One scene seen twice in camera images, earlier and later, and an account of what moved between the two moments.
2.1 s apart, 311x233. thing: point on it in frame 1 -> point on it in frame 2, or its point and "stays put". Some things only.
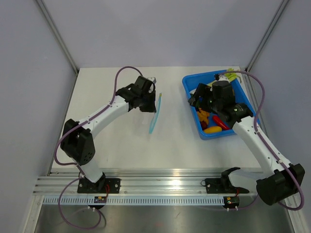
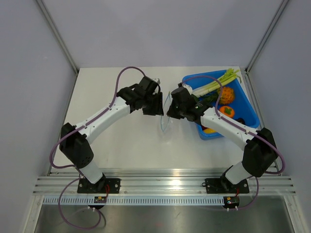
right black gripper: (199, 91) -> (173, 114)
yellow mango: (212, 129) stays put
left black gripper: (151, 108) stays put
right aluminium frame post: (267, 35) stays put
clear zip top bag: (156, 114) -> (165, 112)
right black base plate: (222, 185) stays put
